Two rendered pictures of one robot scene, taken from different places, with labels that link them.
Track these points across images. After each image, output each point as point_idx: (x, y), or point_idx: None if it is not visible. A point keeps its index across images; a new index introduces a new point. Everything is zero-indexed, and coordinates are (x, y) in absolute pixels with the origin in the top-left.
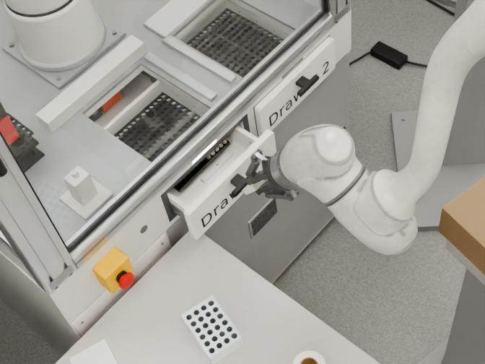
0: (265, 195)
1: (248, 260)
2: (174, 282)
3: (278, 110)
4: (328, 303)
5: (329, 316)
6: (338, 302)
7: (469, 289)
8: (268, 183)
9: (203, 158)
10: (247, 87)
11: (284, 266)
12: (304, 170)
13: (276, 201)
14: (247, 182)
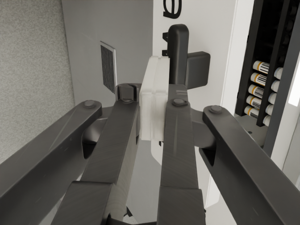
0: (95, 106)
1: (87, 24)
2: None
3: (208, 209)
4: (18, 58)
5: (6, 50)
6: (13, 66)
7: None
8: (120, 182)
9: (289, 49)
10: None
11: (69, 54)
12: None
13: (111, 91)
14: (181, 89)
